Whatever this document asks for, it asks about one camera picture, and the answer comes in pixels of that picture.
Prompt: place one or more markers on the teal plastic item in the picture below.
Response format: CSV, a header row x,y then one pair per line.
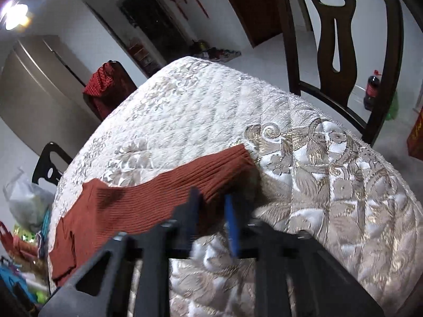
x,y
45,229

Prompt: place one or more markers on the pile of shoes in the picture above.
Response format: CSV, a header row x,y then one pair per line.
x,y
218,54

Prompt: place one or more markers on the red bag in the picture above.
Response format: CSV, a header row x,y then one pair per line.
x,y
8,237

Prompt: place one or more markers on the grey-brown refrigerator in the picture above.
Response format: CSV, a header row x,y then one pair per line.
x,y
33,89

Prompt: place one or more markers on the dark glass door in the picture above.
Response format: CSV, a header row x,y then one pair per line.
x,y
152,16

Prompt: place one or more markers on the shoe rack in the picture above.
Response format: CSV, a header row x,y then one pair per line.
x,y
142,54

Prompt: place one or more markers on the cola bottle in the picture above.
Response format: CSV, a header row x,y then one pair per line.
x,y
371,89

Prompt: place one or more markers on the red box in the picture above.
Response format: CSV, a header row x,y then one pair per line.
x,y
415,135

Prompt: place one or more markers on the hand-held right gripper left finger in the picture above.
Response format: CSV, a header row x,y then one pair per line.
x,y
193,213

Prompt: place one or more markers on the dark wooden chair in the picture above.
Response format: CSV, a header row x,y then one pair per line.
x,y
333,39
125,79
54,153

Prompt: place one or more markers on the rust ribbed knit sweater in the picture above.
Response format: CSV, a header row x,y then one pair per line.
x,y
148,201

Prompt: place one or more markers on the green plastic bag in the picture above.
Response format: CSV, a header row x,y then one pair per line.
x,y
393,107

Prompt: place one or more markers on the blue bag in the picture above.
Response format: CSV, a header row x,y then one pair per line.
x,y
15,282

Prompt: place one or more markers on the red checked cloth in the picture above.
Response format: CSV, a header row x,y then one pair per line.
x,y
99,84

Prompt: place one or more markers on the cream quilted floral tablecloth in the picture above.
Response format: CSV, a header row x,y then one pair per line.
x,y
214,112

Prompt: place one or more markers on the white plastic bag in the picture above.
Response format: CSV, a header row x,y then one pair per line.
x,y
24,201

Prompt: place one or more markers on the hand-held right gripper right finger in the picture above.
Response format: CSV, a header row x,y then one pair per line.
x,y
232,229

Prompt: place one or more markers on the brown wooden door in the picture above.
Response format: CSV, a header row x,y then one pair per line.
x,y
251,3

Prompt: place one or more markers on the ceiling light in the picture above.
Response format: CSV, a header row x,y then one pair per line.
x,y
15,15

